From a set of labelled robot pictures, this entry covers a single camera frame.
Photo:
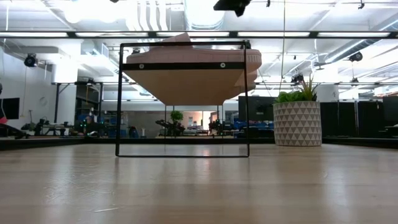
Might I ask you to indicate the pink slide sandal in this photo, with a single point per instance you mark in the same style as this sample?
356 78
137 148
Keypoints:
189 56

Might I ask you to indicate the black overhead rig beam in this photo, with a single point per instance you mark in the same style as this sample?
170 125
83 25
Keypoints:
314 34

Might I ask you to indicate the black ceiling spotlight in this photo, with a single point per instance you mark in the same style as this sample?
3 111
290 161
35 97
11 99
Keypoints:
297 78
30 60
356 56

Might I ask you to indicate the black background monitor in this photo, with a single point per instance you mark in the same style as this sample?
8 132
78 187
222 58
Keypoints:
256 109

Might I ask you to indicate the small background potted plant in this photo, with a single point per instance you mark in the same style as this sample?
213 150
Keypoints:
176 115

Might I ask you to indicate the green plant in patterned pot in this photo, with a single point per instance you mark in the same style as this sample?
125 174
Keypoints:
297 123

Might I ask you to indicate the black office partition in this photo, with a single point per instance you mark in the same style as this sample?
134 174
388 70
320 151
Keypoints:
348 119

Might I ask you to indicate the person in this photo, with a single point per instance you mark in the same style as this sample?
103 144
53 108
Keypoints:
90 126

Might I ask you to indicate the red and black background object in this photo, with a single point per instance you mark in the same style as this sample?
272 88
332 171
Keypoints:
12 132

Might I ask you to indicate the silver ventilation duct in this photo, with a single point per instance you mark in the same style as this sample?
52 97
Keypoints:
205 14

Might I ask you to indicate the wooden shelf with black frame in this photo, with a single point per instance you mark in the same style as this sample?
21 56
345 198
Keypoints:
186 87

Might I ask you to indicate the black metal table frame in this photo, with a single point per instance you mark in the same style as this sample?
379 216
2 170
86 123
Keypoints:
62 141

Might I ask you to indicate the black wall screen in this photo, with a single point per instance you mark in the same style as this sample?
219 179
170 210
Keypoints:
9 108

